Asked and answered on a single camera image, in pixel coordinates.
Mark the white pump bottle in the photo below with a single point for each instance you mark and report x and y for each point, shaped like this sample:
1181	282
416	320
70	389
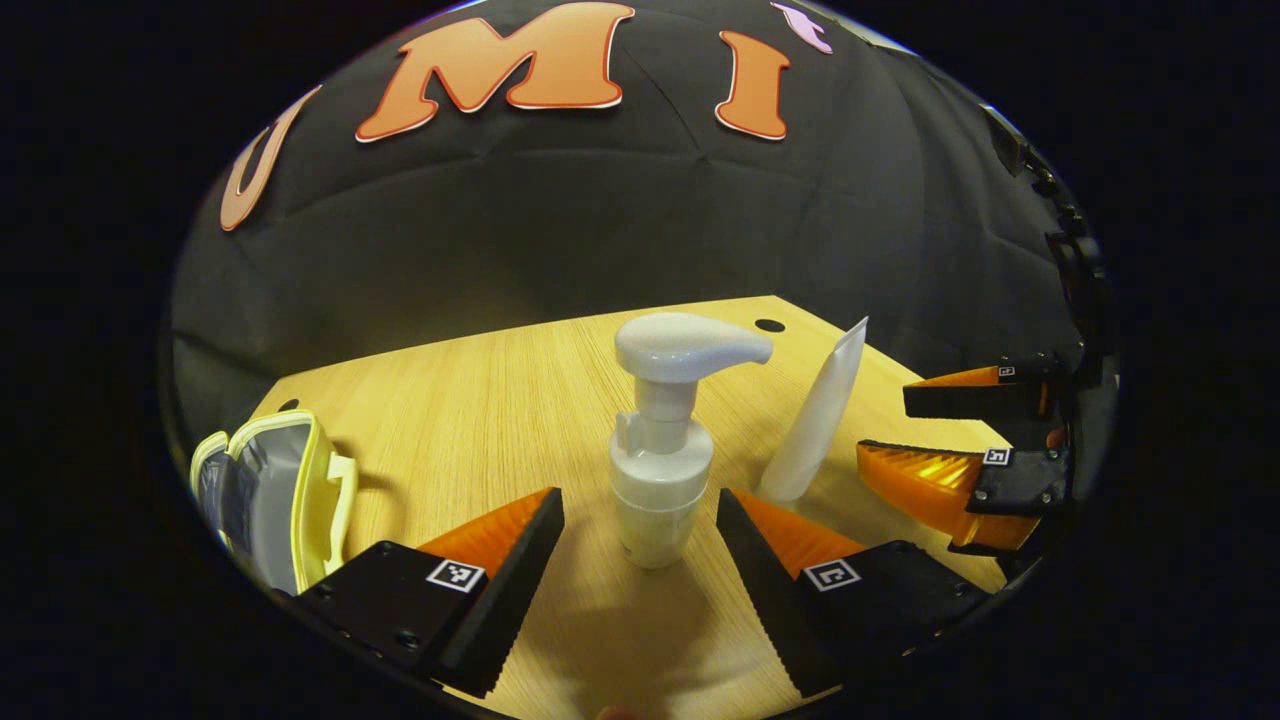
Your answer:
660	460

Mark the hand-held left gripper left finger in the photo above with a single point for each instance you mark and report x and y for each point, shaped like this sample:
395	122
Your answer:
510	590

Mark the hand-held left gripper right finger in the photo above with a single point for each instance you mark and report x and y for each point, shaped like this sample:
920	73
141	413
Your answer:
765	590

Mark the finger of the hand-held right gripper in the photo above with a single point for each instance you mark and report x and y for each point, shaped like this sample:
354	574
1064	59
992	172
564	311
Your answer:
980	402
1015	490

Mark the pale yellow suitcase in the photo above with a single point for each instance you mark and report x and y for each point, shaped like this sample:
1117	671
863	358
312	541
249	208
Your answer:
280	500

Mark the white squeeze tube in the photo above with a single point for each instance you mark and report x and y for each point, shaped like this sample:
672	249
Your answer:
815	420

